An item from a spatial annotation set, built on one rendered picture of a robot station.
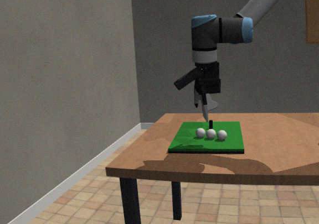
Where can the green turf mat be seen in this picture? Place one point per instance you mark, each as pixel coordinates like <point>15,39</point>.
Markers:
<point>186,141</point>

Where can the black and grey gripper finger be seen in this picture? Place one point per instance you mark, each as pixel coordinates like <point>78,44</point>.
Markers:
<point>207,103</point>
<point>196,97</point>

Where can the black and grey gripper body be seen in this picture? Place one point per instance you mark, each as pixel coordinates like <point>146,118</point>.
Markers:
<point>210,79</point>

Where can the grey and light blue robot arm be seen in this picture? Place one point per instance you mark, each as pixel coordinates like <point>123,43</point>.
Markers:
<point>207,31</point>

